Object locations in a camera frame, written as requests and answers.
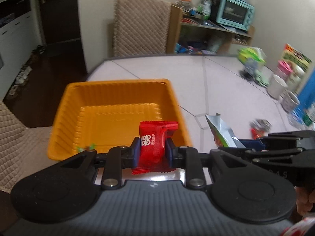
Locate red gold date packet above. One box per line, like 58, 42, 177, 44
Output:
250, 128, 265, 140

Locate grey clear snack packet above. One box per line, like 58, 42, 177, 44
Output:
250, 119, 272, 132

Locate silver green snack pouch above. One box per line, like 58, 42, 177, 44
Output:
206, 113, 245, 148

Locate green date candy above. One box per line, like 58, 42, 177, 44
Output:
76, 143, 96, 153

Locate large red candy packet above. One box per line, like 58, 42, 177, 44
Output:
132, 121, 179, 175

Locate person right hand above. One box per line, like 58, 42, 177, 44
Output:
295, 187, 314, 216

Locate clear plastic toothpick box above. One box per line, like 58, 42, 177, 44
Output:
287, 110, 304, 130

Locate clear water bottle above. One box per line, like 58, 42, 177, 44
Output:
302, 102, 315, 128

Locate orange plastic tray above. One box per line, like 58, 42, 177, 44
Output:
47, 79, 192, 161

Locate patterned ceramic cup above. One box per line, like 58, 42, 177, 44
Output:
281, 91, 300, 113

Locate blue thermos jug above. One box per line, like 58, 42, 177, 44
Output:
295, 71, 315, 118

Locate white ceramic mug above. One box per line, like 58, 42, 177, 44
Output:
267, 74, 287, 100

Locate green folded cloth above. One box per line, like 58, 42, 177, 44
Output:
254, 69, 269, 89

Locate white miffy flask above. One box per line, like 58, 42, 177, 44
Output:
287, 65, 305, 92

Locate grey phone stand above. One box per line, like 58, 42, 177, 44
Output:
239, 58, 258, 82

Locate pink lidded cup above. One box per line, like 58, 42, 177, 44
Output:
274, 60, 293, 81

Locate green tissue pack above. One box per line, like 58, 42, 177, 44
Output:
238, 46, 266, 65

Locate quilted beige chair near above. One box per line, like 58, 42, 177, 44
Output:
0, 102, 56, 193

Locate quilted beige chair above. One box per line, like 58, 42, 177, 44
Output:
113, 0, 171, 57
0, 102, 56, 193

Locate sunflower seed snack bag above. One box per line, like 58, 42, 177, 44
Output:
280, 42, 313, 94

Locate wooden shelf unit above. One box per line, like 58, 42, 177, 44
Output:
166, 4, 255, 55

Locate teal toaster oven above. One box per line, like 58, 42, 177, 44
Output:
216, 0, 255, 31

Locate quilted beige chair back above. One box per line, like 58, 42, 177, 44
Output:
113, 0, 171, 57

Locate white cabinet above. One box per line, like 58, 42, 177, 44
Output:
0, 0, 38, 100

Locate orange lid candy jar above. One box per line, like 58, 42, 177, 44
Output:
176, 0, 192, 14

